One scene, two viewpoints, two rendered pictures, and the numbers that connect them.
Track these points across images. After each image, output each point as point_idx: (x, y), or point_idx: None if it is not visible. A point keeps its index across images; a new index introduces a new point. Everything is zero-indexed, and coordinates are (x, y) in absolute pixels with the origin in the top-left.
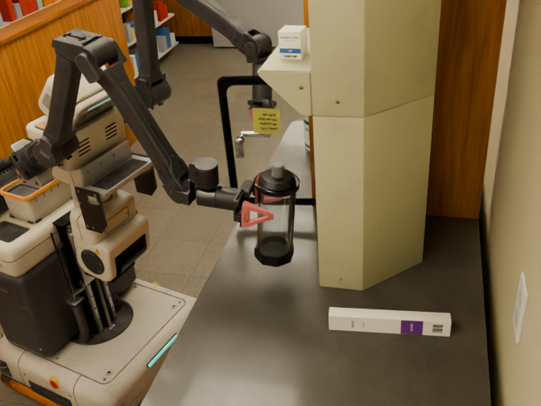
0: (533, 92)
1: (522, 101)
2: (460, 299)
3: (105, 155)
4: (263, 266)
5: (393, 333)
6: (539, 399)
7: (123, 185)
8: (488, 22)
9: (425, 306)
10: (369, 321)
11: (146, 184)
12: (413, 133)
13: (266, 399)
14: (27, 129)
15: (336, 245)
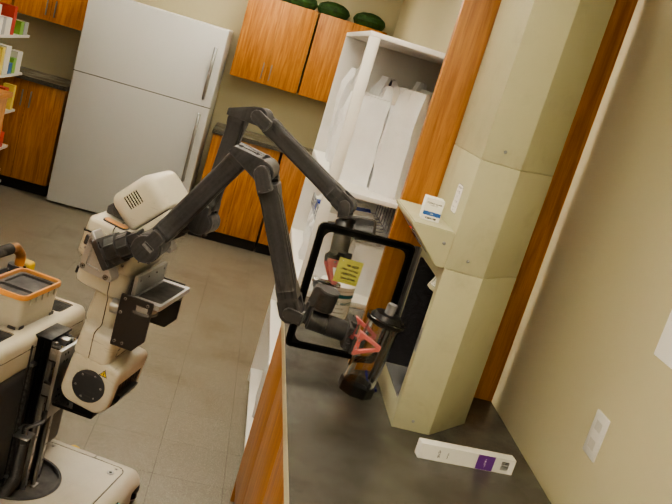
0: (603, 286)
1: (580, 296)
2: (506, 453)
3: (153, 269)
4: (332, 403)
5: (468, 467)
6: (642, 475)
7: (170, 304)
8: (540, 236)
9: None
10: (453, 453)
11: (164, 313)
12: (498, 303)
13: (395, 497)
14: (94, 220)
15: (421, 386)
